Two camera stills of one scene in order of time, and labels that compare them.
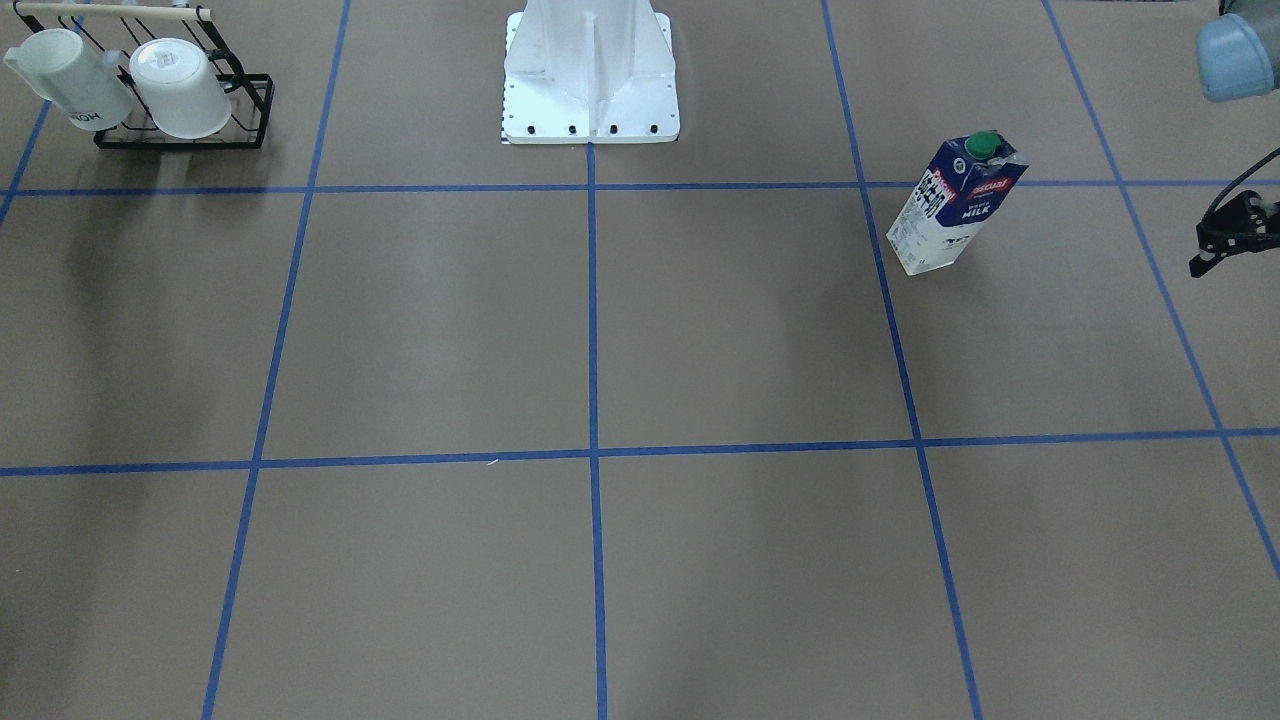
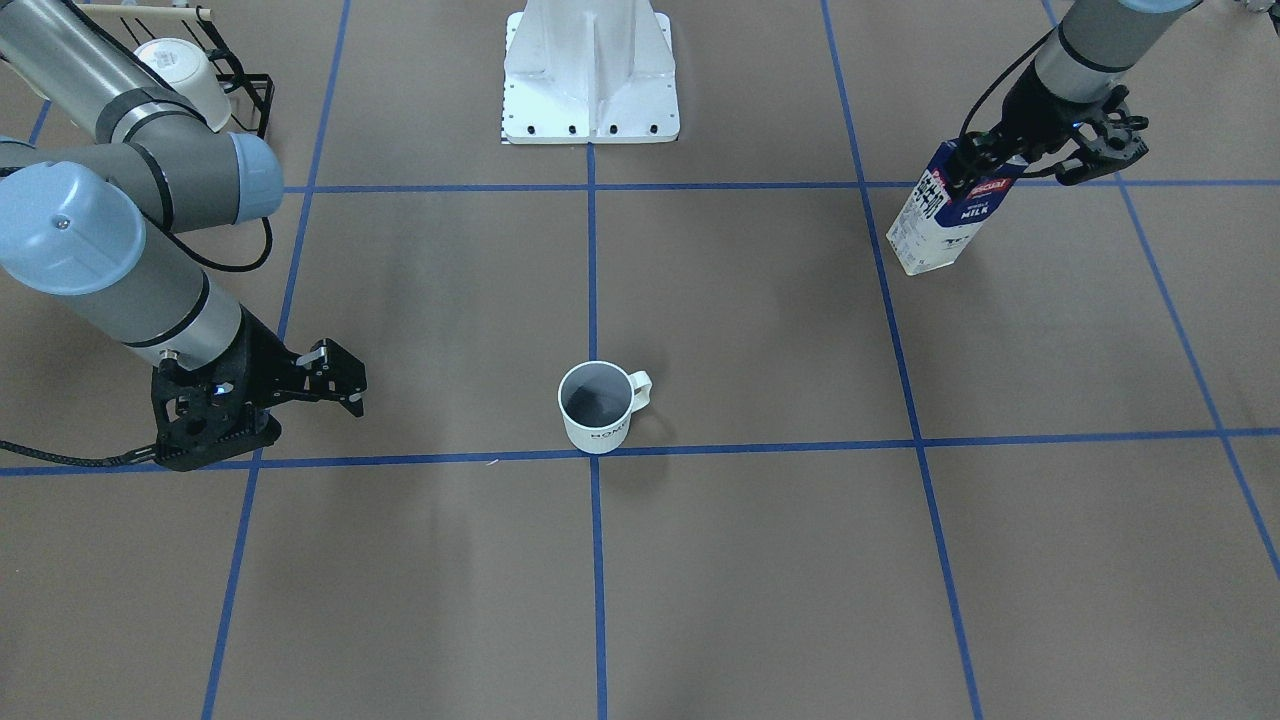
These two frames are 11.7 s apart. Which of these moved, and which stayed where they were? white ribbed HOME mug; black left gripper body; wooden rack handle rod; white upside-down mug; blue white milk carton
Moved: white ribbed HOME mug; black left gripper body
Stayed: white upside-down mug; blue white milk carton; wooden rack handle rod
